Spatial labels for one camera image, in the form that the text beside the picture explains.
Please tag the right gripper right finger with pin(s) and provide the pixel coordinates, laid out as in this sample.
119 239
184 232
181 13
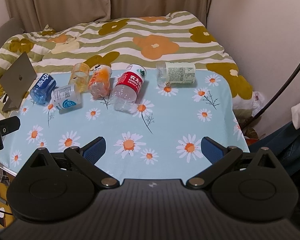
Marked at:
221 159

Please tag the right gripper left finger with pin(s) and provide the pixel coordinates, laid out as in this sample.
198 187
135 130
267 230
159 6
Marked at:
85 158

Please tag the yellow vitamin drink bottle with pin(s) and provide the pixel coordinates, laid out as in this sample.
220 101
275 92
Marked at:
80 76

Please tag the grey open laptop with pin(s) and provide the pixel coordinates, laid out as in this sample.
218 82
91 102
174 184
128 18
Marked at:
16 81

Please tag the blue sports drink bottle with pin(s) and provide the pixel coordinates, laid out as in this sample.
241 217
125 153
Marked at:
41 91

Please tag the white blue label bottle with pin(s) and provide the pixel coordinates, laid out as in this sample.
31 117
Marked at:
66 97

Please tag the light blue daisy tablecloth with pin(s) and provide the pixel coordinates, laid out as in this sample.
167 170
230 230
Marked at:
157 137

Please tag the red label water bottle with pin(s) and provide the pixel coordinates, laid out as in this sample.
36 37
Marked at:
125 92

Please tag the dark blue garment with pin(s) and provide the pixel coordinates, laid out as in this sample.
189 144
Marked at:
285 144

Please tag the orange juice bottle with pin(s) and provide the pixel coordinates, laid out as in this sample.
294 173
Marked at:
99 84

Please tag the clear green label bottle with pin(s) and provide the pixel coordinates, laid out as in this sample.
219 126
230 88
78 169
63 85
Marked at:
171 73

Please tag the striped floral quilt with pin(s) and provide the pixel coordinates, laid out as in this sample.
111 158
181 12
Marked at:
176 37

